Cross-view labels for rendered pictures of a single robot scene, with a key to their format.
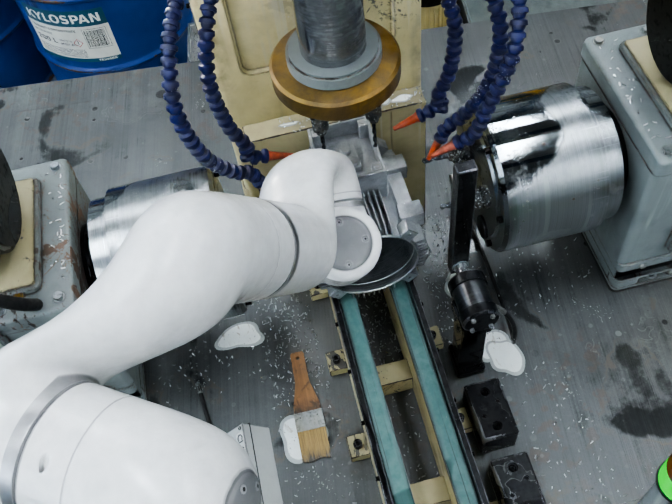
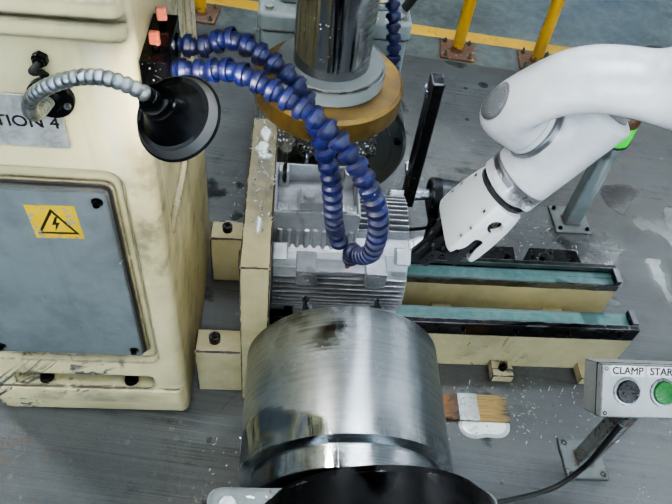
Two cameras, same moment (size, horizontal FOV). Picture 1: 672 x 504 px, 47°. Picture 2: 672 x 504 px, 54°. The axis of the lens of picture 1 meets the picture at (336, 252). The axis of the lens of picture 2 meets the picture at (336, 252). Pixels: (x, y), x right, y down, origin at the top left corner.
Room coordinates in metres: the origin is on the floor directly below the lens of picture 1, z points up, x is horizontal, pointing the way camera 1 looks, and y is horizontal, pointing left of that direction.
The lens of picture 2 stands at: (0.79, 0.63, 1.80)
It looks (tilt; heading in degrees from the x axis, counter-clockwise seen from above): 49 degrees down; 267
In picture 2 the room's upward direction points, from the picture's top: 9 degrees clockwise
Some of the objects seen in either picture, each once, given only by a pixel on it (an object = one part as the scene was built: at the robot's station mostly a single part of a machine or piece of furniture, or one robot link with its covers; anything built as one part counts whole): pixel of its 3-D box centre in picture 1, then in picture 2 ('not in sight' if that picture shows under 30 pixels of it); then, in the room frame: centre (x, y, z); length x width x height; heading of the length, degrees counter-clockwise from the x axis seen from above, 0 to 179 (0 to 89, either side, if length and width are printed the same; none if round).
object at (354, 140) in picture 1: (347, 164); (315, 205); (0.80, -0.04, 1.11); 0.12 x 0.11 x 0.07; 5
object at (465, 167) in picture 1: (461, 222); (421, 145); (0.64, -0.19, 1.12); 0.04 x 0.03 x 0.26; 5
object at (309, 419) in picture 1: (306, 404); (450, 406); (0.54, 0.09, 0.80); 0.21 x 0.05 x 0.01; 4
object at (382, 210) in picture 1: (357, 217); (336, 249); (0.76, -0.04, 1.01); 0.20 x 0.19 x 0.19; 5
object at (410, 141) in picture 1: (338, 165); (237, 261); (0.92, -0.03, 0.97); 0.30 x 0.11 x 0.34; 95
